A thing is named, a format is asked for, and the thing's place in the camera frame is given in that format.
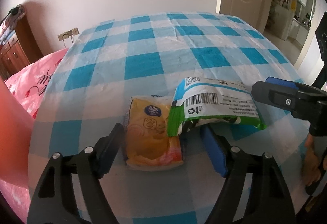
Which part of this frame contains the yellow tissue pack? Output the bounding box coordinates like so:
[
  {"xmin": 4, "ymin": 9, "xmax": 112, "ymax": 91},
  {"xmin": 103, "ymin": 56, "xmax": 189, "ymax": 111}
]
[{"xmin": 124, "ymin": 96, "xmax": 185, "ymax": 170}]

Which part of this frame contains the white kitchen cabinet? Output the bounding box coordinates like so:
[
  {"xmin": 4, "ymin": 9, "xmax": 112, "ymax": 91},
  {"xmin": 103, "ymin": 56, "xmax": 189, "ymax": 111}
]
[{"xmin": 266, "ymin": 6, "xmax": 292, "ymax": 40}]

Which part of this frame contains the green white snack bag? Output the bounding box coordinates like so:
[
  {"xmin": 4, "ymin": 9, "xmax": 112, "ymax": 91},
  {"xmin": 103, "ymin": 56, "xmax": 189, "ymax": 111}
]
[{"xmin": 167, "ymin": 77, "xmax": 267, "ymax": 138}]

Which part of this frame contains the wall power socket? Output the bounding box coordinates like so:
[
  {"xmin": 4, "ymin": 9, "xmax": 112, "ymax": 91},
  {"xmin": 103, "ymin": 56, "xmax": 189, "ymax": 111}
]
[{"xmin": 57, "ymin": 28, "xmax": 79, "ymax": 41}]

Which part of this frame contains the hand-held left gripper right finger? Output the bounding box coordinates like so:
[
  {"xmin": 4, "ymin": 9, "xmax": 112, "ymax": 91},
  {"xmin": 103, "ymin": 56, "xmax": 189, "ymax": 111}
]
[{"xmin": 200, "ymin": 125, "xmax": 297, "ymax": 224}]

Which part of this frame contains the orange plastic bin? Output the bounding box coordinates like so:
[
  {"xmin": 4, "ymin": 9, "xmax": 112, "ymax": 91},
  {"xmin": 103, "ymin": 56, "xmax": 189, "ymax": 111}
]
[{"xmin": 0, "ymin": 78, "xmax": 35, "ymax": 181}]

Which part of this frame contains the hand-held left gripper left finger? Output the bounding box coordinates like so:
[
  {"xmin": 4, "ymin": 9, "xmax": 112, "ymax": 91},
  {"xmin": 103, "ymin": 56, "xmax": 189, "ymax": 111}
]
[{"xmin": 27, "ymin": 123, "xmax": 125, "ymax": 224}]

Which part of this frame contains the person's right hand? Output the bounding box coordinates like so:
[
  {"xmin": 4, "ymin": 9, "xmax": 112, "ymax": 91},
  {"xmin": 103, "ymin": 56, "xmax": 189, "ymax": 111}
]
[{"xmin": 303, "ymin": 133, "xmax": 322, "ymax": 187}]

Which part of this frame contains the pink printed blanket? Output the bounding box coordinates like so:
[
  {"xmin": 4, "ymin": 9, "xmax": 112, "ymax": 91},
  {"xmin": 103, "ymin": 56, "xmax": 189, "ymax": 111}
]
[{"xmin": 0, "ymin": 48, "xmax": 69, "ymax": 214}]

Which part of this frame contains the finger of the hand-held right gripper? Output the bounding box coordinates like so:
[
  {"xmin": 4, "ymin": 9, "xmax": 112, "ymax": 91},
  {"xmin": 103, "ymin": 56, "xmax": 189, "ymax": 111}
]
[
  {"xmin": 266, "ymin": 76, "xmax": 327, "ymax": 98},
  {"xmin": 252, "ymin": 81, "xmax": 318, "ymax": 119}
]

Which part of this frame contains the blue white checked tablecloth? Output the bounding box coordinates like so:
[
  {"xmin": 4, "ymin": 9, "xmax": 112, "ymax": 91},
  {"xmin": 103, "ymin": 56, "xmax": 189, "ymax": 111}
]
[{"xmin": 28, "ymin": 11, "xmax": 311, "ymax": 224}]

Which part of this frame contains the brown wooden dresser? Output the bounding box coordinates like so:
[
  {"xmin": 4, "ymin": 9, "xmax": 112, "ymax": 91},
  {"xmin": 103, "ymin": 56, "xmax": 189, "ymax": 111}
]
[{"xmin": 0, "ymin": 13, "xmax": 43, "ymax": 79}]

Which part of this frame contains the stack of folded bedding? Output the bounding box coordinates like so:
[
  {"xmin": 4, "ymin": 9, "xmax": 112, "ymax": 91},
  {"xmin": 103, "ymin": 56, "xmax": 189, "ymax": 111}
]
[{"xmin": 0, "ymin": 5, "xmax": 27, "ymax": 46}]

